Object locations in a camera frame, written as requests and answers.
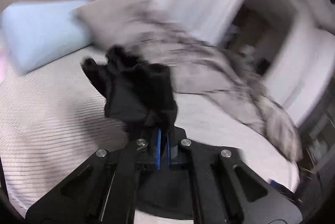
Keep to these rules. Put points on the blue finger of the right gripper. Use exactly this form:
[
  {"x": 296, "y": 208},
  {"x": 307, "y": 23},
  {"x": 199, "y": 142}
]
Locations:
[{"x": 275, "y": 184}]

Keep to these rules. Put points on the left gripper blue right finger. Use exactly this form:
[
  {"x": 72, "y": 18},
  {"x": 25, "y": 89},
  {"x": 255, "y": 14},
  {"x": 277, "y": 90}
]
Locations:
[{"x": 168, "y": 147}]

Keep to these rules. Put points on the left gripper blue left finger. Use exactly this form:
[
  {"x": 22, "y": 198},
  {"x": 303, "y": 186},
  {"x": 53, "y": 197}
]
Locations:
[{"x": 158, "y": 150}]

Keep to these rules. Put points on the black pants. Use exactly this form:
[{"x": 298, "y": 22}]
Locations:
[{"x": 137, "y": 92}]

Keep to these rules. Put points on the dark shelf unit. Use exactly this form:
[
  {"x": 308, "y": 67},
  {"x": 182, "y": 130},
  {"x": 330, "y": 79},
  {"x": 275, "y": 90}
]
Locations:
[{"x": 317, "y": 130}]

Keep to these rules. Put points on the grey crumpled duvet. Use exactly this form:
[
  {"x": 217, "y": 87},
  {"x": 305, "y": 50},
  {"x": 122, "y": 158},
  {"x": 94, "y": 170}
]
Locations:
[{"x": 135, "y": 34}]

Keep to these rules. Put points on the white honeycomb mattress cover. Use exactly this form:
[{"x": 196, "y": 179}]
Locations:
[{"x": 52, "y": 120}]

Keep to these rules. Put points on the white wardrobe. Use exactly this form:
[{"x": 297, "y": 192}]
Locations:
[{"x": 301, "y": 49}]

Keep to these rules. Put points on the light blue pillow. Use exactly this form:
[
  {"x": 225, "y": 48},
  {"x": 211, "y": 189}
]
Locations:
[{"x": 37, "y": 33}]

